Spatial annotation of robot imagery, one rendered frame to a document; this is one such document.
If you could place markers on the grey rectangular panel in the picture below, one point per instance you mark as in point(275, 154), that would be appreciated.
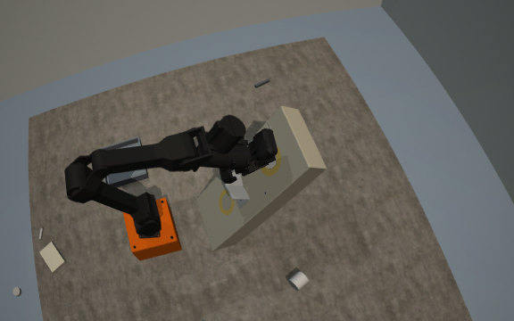
point(298, 164)

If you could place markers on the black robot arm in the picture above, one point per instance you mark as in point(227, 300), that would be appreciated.
point(174, 153)

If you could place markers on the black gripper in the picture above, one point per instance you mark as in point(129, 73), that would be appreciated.
point(259, 153)

